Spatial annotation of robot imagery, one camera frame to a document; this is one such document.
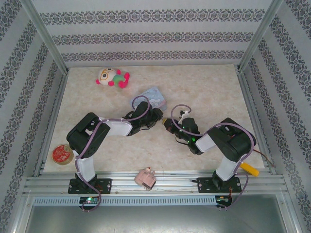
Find round red tin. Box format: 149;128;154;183
51;143;74;166

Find circuit board with green light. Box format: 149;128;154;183
79;196;101;204

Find yellow rectangular block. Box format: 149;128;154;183
240;162;260;177

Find blue cartoon print box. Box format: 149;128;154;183
129;86;169;113

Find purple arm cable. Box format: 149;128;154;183
171;104;253;211
75;95;151;213

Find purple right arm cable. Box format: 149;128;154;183
171;104;253;211

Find aluminium cross rail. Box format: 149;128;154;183
23;170;286;195

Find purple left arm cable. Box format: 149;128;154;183
75;95;151;213

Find thin red wire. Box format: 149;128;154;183
253;149;276;168

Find grey metal panel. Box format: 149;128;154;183
23;194;301;233

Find grey slotted cable duct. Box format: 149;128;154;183
33;196;217;207

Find pink toy figure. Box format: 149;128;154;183
134;166;156;192

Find plush doll with glasses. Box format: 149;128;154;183
95;67;131;90

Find aluminium side rail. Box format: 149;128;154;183
33;69;71;177
236;67;278;175

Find aluminium frame post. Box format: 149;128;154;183
19;0;71;75
236;0;284;72

